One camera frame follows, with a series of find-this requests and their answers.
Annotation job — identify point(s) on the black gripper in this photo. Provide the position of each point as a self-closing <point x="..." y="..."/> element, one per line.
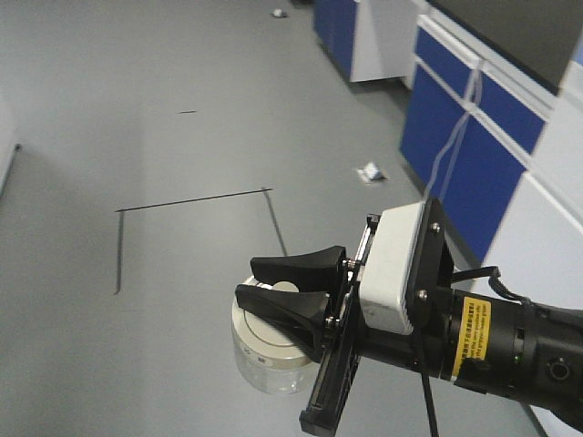
<point x="301" y="316"/>

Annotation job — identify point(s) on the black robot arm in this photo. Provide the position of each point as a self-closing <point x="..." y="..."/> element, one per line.
<point x="503" y="343"/>

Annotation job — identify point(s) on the crumpled paper on floor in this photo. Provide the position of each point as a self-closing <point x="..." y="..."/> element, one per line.
<point x="371" y="173"/>

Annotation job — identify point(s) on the glass jar with cream lid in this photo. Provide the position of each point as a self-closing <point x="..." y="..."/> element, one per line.
<point x="266" y="358"/>

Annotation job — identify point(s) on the blue lab cabinet far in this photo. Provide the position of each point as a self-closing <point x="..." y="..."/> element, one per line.
<point x="368" y="40"/>

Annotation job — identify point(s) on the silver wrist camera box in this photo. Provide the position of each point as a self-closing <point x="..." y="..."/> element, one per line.
<point x="387" y="268"/>

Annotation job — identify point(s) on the blue lab cabinet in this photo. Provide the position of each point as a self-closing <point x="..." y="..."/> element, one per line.
<point x="494" y="128"/>
<point x="368" y="40"/>

